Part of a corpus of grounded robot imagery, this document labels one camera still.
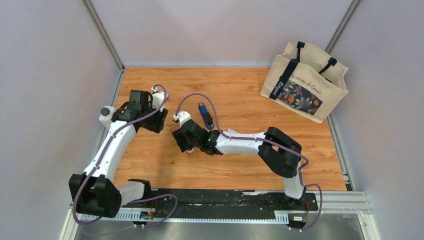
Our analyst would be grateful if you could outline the blue stapler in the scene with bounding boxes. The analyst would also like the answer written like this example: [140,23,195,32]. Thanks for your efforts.
[198,102,214,130]

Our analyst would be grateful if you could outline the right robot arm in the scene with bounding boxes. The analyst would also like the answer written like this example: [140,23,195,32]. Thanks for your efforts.
[172,119,306,210]

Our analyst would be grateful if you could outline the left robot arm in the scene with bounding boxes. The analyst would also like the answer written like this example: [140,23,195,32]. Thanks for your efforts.
[68,85,169,225]

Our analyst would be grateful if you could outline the white red staple box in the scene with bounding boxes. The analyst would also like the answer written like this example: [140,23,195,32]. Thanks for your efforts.
[226,128,239,135]

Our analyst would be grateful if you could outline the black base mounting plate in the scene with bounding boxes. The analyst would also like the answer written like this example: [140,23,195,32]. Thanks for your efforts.
[135,188,319,220]

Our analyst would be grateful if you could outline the canvas floral tote bag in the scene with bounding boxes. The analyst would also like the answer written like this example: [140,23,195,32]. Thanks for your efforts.
[260,41,349,124]

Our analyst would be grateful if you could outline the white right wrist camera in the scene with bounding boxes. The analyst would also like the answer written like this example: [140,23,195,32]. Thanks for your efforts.
[172,110,192,127]

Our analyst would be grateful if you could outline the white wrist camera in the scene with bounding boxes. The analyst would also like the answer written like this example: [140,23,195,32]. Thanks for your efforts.
[151,84,169,112]
[172,110,192,127]

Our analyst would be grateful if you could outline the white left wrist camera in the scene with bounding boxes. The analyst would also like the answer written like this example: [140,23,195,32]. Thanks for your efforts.
[151,84,169,112]

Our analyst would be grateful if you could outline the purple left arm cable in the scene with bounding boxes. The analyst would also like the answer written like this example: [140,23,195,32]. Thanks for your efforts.
[71,84,179,229]

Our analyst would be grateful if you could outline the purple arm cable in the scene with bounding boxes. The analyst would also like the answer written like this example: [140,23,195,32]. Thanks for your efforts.
[71,84,179,229]
[174,93,325,232]

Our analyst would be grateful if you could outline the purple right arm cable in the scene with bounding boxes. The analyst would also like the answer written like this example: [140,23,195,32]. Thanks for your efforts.
[174,93,325,232]

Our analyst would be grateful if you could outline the aluminium frame rail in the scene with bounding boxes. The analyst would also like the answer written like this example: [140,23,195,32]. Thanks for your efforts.
[71,187,374,224]

